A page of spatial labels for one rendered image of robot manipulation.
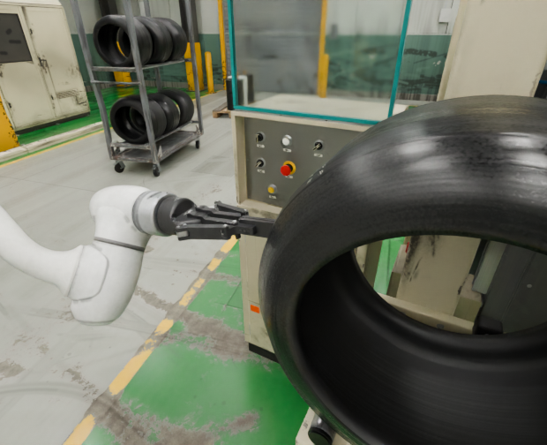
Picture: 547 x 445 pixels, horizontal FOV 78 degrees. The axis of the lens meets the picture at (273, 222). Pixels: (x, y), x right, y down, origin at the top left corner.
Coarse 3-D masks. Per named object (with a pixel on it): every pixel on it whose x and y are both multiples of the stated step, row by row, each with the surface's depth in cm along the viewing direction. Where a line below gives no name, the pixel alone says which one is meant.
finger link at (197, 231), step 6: (180, 228) 58; (186, 228) 58; (192, 228) 57; (198, 228) 57; (204, 228) 57; (210, 228) 57; (216, 228) 56; (222, 228) 56; (228, 228) 56; (192, 234) 58; (198, 234) 58; (204, 234) 57; (210, 234) 57; (216, 234) 57; (222, 234) 58; (180, 240) 59
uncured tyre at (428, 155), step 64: (384, 128) 42; (448, 128) 32; (512, 128) 30; (320, 192) 38; (384, 192) 33; (448, 192) 30; (512, 192) 27; (320, 256) 39; (320, 320) 68; (384, 320) 72; (320, 384) 52; (384, 384) 66; (448, 384) 66; (512, 384) 61
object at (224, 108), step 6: (228, 78) 665; (228, 84) 628; (228, 90) 635; (228, 96) 641; (228, 102) 648; (216, 108) 672; (222, 108) 671; (228, 108) 654; (216, 114) 656; (222, 114) 685
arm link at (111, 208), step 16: (96, 192) 72; (112, 192) 69; (128, 192) 67; (96, 208) 69; (112, 208) 67; (128, 208) 66; (96, 224) 68; (112, 224) 66; (128, 224) 66; (112, 240) 66; (128, 240) 67; (144, 240) 70
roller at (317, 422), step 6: (312, 420) 60; (318, 420) 59; (312, 426) 59; (318, 426) 58; (324, 426) 58; (312, 432) 58; (318, 432) 58; (324, 432) 58; (330, 432) 58; (312, 438) 59; (318, 438) 58; (324, 438) 57; (330, 438) 58; (318, 444) 59; (324, 444) 58; (330, 444) 58
